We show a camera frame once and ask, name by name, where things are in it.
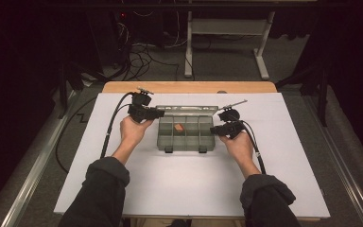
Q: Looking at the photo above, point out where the long black floor cable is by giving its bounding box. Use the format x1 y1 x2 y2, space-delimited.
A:
55 96 98 174

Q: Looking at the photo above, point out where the left hand-held gripper black cable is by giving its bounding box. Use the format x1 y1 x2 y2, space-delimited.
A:
99 91 140 159

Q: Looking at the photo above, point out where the person's right hand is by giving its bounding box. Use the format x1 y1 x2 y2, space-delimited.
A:
219 131 254 169

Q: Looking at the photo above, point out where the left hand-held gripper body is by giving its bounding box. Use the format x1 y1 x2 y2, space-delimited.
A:
127 87 155 124

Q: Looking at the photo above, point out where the hand-held gripper black cable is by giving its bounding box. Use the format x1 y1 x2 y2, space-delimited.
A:
99 91 140 159
233 114 268 175

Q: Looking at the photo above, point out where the tangle of floor cables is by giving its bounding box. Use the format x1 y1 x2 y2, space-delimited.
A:
116 9 190 81

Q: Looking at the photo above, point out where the dark equipment with red light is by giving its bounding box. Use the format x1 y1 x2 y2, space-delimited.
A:
86 9 132 69

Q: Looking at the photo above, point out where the aluminium rail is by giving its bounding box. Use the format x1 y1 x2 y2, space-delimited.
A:
0 91 79 227
302 94 363 227

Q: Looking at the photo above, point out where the grey plastic compartment box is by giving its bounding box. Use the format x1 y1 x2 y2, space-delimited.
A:
155 104 219 154

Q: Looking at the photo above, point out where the white metal desk frame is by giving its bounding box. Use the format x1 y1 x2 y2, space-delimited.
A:
183 10 277 81

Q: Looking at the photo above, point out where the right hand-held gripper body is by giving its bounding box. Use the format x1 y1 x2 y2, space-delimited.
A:
217 99 249 140

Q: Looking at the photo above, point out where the right hand-held gripper black cable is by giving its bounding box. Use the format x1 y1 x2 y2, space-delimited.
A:
233 114 268 175

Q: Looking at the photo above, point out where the person's left hand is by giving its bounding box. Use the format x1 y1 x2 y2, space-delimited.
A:
120 115 155 149

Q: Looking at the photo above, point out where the black metal stand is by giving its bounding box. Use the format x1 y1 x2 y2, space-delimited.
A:
58 61 108 119
275 61 330 127

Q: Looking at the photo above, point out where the white board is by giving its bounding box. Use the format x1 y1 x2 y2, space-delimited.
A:
53 92 331 219

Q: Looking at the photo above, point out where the wooden table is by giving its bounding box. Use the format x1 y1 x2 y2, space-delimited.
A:
60 80 322 221

